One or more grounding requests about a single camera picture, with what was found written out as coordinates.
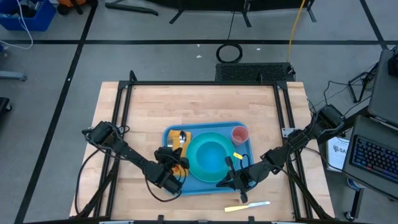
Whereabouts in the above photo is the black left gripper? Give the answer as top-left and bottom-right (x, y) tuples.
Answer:
(154, 146), (190, 175)

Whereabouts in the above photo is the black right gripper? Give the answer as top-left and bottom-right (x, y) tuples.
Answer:
(216, 156), (271, 203)

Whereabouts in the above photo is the yellow cloth napkin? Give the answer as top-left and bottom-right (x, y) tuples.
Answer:
(167, 128), (193, 179)

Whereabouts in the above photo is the silver metal spoon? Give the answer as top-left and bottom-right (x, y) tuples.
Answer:
(178, 130), (188, 148)

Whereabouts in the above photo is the yellow handled knife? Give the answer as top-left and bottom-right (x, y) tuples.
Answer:
(224, 200), (272, 213)

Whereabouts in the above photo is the teal round plate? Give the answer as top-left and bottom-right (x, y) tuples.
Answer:
(185, 131), (238, 184)

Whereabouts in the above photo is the pink plastic cup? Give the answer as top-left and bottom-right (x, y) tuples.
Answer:
(231, 125), (250, 146)

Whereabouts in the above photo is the blue plastic tray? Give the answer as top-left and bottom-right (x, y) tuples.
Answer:
(161, 121), (254, 197)

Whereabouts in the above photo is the black perforated case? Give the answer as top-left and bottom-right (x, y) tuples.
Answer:
(215, 62), (297, 83)

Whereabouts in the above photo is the white printed paper sheet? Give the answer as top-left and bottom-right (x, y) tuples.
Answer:
(325, 136), (351, 173)

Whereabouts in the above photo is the black caster leg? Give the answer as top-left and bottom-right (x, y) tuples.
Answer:
(344, 179), (365, 222)

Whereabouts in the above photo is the grey laptop lit keyboard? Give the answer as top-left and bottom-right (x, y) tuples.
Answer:
(341, 114), (398, 200)

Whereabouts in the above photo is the black flat bar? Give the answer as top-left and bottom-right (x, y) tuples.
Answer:
(104, 2), (159, 17)

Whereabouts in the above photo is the black folding partition screen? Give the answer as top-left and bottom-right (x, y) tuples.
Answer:
(146, 0), (317, 28)

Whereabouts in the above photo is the black tripod stand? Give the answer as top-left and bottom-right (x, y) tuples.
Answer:
(348, 62), (379, 104)

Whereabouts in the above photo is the black caster wheel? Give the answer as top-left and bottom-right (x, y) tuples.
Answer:
(0, 96), (13, 114)

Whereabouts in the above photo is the grey metal foot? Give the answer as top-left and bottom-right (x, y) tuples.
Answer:
(0, 70), (27, 82)

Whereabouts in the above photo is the grey laptop lid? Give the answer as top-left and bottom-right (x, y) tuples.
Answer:
(367, 49), (398, 128)

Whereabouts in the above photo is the orange black tool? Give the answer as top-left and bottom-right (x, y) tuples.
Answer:
(57, 0), (99, 16)

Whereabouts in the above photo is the blue storage bin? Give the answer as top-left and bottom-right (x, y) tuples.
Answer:
(0, 0), (57, 32)

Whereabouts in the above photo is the black coiled cable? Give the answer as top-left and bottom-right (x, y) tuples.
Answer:
(215, 11), (244, 64)

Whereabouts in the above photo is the yellow cable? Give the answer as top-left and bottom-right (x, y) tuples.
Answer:
(286, 0), (307, 63)

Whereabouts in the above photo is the white cable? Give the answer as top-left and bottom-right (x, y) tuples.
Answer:
(0, 0), (34, 50)

